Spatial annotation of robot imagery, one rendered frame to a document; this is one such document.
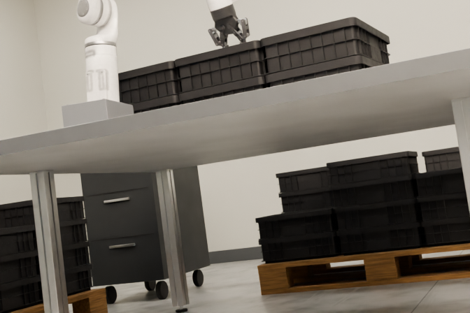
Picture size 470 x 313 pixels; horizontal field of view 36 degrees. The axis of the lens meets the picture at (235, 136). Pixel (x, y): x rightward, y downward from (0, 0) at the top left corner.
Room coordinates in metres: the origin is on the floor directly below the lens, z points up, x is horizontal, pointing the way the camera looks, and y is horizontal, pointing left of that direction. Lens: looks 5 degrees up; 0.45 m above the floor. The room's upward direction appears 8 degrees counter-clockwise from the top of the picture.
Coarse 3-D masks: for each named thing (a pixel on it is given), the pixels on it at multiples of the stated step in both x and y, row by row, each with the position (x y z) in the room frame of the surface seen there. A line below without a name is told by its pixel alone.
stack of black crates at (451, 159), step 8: (424, 152) 3.74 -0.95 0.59; (432, 152) 3.72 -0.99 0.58; (440, 152) 3.71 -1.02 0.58; (448, 152) 3.70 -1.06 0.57; (456, 152) 3.69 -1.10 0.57; (432, 160) 3.73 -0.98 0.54; (440, 160) 3.72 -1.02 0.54; (448, 160) 3.70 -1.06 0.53; (456, 160) 3.69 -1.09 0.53; (432, 168) 3.74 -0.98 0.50; (440, 168) 3.73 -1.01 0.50; (448, 168) 3.71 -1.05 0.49
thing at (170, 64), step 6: (150, 66) 2.30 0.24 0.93; (156, 66) 2.29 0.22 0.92; (162, 66) 2.28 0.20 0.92; (168, 66) 2.27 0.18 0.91; (174, 66) 2.28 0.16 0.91; (126, 72) 2.34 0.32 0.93; (132, 72) 2.33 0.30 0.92; (138, 72) 2.32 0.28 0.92; (144, 72) 2.31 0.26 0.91; (150, 72) 2.30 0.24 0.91; (120, 78) 2.35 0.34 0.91; (126, 78) 2.34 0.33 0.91
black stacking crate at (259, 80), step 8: (240, 80) 2.17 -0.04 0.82; (248, 80) 2.16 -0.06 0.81; (256, 80) 2.15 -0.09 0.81; (264, 80) 2.15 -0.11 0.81; (208, 88) 2.22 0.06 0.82; (216, 88) 2.20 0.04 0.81; (224, 88) 2.19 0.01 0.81; (232, 88) 2.18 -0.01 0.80; (240, 88) 2.17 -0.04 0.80; (248, 88) 2.17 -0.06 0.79; (256, 88) 2.16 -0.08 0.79; (184, 96) 2.25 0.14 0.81; (192, 96) 2.24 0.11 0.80; (200, 96) 2.23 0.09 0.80; (208, 96) 2.23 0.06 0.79; (216, 96) 2.22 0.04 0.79
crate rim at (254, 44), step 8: (256, 40) 2.14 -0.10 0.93; (224, 48) 2.18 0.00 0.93; (232, 48) 2.17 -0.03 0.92; (240, 48) 2.16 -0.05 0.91; (248, 48) 2.15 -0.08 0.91; (192, 56) 2.23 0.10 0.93; (200, 56) 2.22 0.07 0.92; (208, 56) 2.21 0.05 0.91; (216, 56) 2.20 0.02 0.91; (176, 64) 2.26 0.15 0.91; (184, 64) 2.25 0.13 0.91
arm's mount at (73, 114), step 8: (72, 104) 2.05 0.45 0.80; (80, 104) 2.04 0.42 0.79; (88, 104) 2.03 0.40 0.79; (96, 104) 2.02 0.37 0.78; (104, 104) 2.01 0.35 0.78; (112, 104) 2.04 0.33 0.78; (120, 104) 2.08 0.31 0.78; (128, 104) 2.12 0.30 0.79; (64, 112) 2.06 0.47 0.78; (72, 112) 2.05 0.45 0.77; (80, 112) 2.04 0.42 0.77; (88, 112) 2.03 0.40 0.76; (96, 112) 2.02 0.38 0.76; (104, 112) 2.01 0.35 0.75; (112, 112) 2.03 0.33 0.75; (120, 112) 2.08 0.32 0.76; (128, 112) 2.12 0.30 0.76; (64, 120) 2.06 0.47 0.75; (72, 120) 2.05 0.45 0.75; (80, 120) 2.04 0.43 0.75; (88, 120) 2.03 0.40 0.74; (96, 120) 2.02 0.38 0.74
